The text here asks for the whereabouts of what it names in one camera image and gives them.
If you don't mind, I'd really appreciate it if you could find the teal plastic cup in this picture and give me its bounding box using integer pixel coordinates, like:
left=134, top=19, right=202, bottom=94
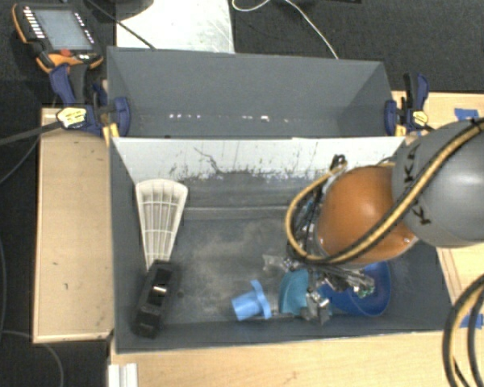
left=278, top=268, right=312, bottom=317

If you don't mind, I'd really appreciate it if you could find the grey metal bin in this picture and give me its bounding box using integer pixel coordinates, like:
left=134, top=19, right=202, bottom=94
left=104, top=45, right=455, bottom=355

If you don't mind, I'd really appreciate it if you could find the black tape dispenser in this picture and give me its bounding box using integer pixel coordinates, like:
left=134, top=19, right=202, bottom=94
left=130, top=259, right=177, bottom=340

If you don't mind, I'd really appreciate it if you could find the pale wood board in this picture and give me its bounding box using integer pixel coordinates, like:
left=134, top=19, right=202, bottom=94
left=31, top=106, right=116, bottom=345

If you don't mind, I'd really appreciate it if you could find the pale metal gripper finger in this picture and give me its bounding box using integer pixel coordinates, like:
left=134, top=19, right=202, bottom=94
left=303, top=290, right=320, bottom=321
left=316, top=297, right=333, bottom=327

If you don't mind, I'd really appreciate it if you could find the blue plastic bowl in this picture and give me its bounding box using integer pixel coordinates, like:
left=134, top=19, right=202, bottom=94
left=319, top=259, right=393, bottom=318

